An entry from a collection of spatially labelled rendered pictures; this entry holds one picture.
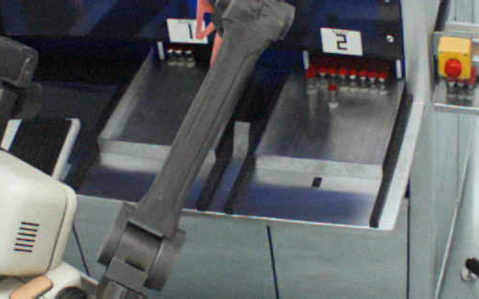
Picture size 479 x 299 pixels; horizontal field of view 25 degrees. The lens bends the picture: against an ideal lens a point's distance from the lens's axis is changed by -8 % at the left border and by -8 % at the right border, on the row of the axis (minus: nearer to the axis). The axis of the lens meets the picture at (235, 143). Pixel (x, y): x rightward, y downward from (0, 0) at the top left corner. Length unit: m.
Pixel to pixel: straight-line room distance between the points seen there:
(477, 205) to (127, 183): 1.47
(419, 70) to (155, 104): 0.59
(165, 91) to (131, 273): 1.02
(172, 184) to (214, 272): 1.38
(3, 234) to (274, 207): 0.78
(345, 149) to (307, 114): 0.14
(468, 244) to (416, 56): 1.11
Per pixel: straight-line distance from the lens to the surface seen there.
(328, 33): 2.35
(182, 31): 2.46
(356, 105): 2.40
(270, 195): 2.21
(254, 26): 1.54
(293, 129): 2.35
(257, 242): 2.80
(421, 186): 2.56
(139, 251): 1.56
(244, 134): 2.29
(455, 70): 2.30
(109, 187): 2.29
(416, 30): 2.30
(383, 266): 2.76
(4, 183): 1.54
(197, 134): 1.54
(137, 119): 2.45
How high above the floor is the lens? 2.32
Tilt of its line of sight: 38 degrees down
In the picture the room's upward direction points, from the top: 9 degrees counter-clockwise
